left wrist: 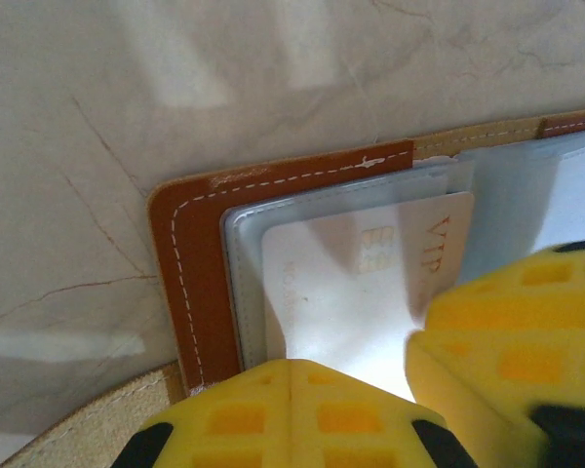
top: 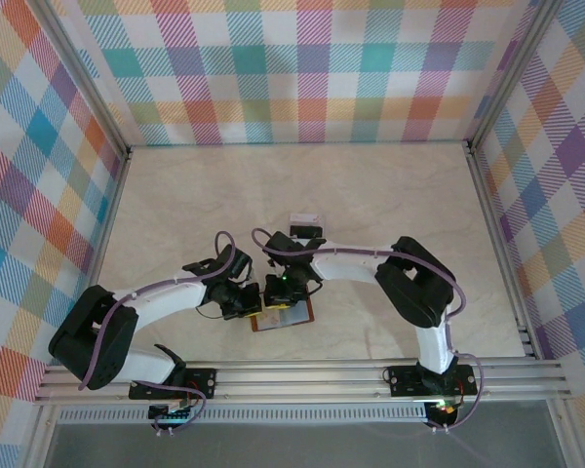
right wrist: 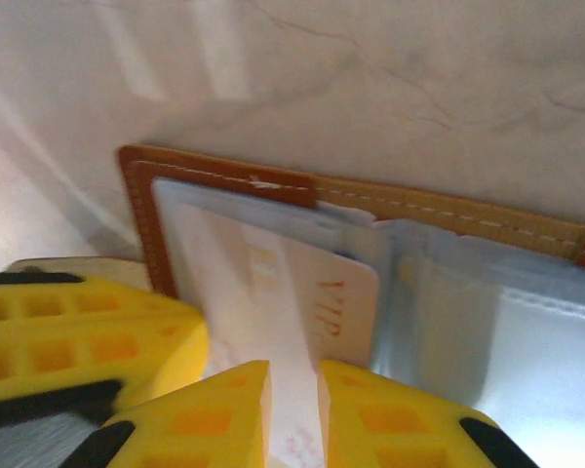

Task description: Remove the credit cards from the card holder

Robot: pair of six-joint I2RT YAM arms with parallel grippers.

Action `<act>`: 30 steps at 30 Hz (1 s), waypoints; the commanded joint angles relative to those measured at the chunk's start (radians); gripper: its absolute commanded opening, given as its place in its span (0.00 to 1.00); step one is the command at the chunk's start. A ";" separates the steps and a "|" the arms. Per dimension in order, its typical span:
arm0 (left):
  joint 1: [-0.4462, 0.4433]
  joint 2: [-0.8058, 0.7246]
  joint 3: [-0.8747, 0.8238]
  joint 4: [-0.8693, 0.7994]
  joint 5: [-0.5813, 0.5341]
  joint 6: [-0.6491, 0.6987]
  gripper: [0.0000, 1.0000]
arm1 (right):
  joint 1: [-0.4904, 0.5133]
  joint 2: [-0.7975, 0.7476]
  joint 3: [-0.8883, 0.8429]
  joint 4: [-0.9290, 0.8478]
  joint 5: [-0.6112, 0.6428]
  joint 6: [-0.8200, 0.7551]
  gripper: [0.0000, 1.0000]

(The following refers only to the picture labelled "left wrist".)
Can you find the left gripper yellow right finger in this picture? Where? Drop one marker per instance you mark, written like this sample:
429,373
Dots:
517,351

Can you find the brown leather card holder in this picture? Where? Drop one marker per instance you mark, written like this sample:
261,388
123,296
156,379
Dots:
190,244

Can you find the white VIP chip card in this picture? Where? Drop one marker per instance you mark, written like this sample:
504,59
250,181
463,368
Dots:
346,302

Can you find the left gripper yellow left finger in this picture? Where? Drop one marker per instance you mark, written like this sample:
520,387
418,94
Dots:
292,419

